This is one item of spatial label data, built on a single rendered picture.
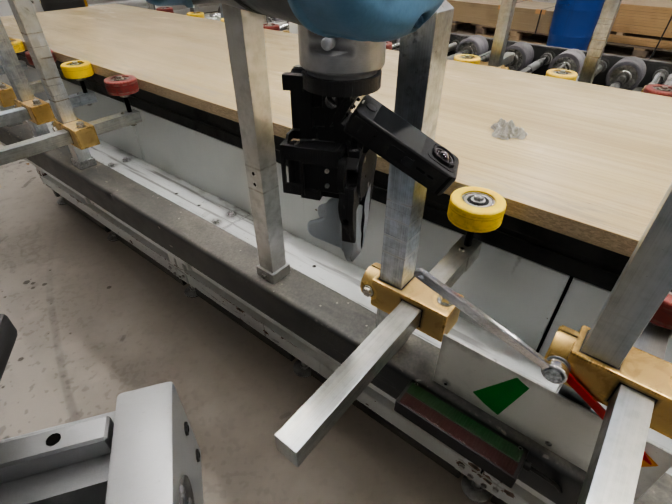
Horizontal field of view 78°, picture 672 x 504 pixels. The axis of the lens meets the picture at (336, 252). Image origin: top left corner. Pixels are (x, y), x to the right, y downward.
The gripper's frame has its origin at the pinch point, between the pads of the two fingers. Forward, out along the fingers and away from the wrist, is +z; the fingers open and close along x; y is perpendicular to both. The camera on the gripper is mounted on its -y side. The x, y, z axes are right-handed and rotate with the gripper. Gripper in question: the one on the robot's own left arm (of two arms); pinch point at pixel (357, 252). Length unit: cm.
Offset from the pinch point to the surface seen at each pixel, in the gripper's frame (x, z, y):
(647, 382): 5.4, 4.9, -30.9
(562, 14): -569, 49, -96
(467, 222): -15.4, 3.2, -12.3
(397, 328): 1.5, 9.6, -6.0
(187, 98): -51, 3, 57
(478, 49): -163, 10, -10
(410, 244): -5.6, 1.7, -5.5
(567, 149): -44, 2, -28
